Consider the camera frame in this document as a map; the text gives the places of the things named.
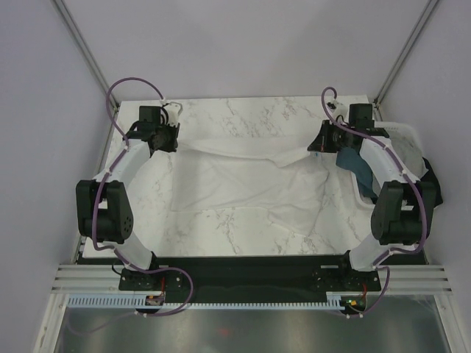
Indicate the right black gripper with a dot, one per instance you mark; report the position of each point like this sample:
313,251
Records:
321,143

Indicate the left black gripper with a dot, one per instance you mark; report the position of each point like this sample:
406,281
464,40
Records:
174,130

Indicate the white t shirt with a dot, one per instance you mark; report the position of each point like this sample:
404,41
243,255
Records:
276,174

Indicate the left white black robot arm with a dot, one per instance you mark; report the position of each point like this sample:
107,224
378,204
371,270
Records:
104,213

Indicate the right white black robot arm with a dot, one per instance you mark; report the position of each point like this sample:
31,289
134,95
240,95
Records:
401,218

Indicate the blue t shirt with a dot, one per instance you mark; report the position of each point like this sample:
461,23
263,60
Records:
348,159

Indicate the white laundry basket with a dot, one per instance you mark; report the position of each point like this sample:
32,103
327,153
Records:
383,160

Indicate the grey t shirt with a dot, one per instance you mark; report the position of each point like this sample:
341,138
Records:
407,150

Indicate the black t shirt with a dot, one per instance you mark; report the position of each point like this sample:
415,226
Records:
430,176

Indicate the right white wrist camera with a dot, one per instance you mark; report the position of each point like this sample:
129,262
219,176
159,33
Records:
337,109

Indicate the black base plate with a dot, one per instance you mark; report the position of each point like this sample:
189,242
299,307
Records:
262,294

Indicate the white slotted cable duct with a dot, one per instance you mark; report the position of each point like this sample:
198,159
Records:
147,302

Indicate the right aluminium corner post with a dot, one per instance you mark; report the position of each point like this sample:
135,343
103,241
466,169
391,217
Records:
411,41

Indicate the aluminium corner post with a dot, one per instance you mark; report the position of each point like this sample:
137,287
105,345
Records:
411,41
79,41

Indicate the left aluminium corner post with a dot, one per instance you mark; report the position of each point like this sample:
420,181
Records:
79,41

